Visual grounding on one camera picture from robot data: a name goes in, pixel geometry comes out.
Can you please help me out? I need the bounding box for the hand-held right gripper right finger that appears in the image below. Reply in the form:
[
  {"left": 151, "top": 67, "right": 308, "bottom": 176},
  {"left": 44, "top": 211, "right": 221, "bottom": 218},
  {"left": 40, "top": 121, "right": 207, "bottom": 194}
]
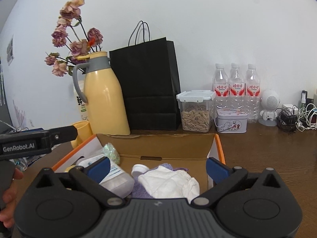
[{"left": 191, "top": 157, "right": 281, "bottom": 207}]

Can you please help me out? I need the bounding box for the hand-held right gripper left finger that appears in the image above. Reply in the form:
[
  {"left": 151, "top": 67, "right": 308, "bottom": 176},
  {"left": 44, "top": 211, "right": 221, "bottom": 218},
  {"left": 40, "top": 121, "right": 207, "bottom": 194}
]
[{"left": 35, "top": 156, "right": 125, "bottom": 207}]

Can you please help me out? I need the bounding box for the clear plastic bag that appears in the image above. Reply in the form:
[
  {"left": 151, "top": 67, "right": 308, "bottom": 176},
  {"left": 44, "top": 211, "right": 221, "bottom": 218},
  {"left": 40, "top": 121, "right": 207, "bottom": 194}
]
[{"left": 101, "top": 143, "right": 120, "bottom": 165}]

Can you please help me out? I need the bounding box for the white plastic bottle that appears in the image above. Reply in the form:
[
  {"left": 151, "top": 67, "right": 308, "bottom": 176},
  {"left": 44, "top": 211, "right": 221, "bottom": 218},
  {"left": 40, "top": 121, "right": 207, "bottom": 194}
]
[{"left": 75, "top": 154, "right": 135, "bottom": 197}]

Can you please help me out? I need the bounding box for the small white round item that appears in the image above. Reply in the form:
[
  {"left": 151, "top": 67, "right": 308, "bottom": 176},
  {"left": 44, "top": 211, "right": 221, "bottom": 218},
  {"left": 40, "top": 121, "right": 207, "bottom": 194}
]
[{"left": 132, "top": 164, "right": 150, "bottom": 179}]

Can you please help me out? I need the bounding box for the purple cloth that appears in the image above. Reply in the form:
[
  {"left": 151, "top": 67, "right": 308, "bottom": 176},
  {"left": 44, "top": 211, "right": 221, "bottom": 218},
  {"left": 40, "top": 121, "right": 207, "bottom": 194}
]
[{"left": 130, "top": 163, "right": 189, "bottom": 199}]

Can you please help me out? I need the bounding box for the white cloth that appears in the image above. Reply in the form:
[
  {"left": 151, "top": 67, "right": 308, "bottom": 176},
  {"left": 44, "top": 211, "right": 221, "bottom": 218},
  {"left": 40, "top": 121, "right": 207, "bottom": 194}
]
[{"left": 137, "top": 166, "right": 200, "bottom": 204}]

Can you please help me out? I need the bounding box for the orange cardboard box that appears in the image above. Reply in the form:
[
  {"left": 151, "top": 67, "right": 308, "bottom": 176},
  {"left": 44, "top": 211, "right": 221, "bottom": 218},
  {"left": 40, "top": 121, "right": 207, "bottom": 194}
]
[{"left": 51, "top": 133, "right": 226, "bottom": 199}]

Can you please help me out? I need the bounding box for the person's left hand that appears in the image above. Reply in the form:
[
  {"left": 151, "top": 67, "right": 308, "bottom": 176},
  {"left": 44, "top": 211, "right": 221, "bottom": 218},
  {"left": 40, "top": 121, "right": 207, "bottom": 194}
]
[{"left": 0, "top": 169, "right": 24, "bottom": 228}]

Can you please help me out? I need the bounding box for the yellow mug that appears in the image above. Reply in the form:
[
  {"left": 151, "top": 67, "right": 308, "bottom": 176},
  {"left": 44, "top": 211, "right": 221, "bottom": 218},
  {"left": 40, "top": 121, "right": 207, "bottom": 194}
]
[{"left": 71, "top": 121, "right": 93, "bottom": 149}]

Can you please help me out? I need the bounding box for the white milk carton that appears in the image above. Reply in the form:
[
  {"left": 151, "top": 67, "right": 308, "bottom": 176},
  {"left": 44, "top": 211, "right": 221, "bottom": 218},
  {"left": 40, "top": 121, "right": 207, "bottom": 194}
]
[{"left": 75, "top": 88, "right": 89, "bottom": 121}]

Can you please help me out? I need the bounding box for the printed tin box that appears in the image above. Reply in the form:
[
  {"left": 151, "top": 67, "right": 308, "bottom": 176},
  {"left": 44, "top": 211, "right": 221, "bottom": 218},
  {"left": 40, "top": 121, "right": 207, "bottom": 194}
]
[{"left": 214, "top": 108, "right": 248, "bottom": 133}]

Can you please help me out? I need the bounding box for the yellow thermos jug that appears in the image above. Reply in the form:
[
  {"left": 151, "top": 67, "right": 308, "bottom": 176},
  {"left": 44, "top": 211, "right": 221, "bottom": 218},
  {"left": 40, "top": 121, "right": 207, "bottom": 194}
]
[{"left": 72, "top": 52, "right": 131, "bottom": 135}]

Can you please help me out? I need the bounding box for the clear seed container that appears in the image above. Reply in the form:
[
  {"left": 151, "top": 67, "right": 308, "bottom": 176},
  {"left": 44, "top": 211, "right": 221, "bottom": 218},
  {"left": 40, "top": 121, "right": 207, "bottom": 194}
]
[{"left": 176, "top": 90, "right": 216, "bottom": 132}]

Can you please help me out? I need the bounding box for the dried pink rose bouquet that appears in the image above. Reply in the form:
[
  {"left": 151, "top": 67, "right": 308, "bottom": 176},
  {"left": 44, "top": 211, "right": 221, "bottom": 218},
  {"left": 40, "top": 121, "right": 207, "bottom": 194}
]
[{"left": 45, "top": 0, "right": 104, "bottom": 78}]

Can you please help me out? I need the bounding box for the white robot speaker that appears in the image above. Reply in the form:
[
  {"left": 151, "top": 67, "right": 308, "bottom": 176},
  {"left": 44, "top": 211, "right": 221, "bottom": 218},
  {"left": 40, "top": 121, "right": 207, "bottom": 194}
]
[{"left": 258, "top": 89, "right": 281, "bottom": 127}]

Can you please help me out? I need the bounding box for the clear water bottle red label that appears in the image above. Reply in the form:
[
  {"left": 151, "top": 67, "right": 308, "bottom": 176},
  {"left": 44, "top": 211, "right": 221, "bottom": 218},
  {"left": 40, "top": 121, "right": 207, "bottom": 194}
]
[
  {"left": 229, "top": 63, "right": 246, "bottom": 111},
  {"left": 245, "top": 64, "right": 261, "bottom": 124},
  {"left": 212, "top": 63, "right": 230, "bottom": 112}
]

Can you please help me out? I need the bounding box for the black paper bag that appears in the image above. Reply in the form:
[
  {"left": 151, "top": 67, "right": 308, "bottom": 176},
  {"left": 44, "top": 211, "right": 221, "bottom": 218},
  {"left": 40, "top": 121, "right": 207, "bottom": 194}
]
[{"left": 109, "top": 20, "right": 182, "bottom": 131}]

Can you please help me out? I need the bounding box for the black power adapter with cable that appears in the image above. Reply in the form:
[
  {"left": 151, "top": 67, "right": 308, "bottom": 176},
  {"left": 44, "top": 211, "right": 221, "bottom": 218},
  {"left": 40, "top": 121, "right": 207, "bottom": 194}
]
[{"left": 277, "top": 105, "right": 300, "bottom": 132}]

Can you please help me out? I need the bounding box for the white cable tangle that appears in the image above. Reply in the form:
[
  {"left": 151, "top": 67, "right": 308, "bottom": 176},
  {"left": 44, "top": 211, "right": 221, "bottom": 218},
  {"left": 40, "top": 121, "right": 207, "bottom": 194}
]
[{"left": 296, "top": 102, "right": 317, "bottom": 132}]

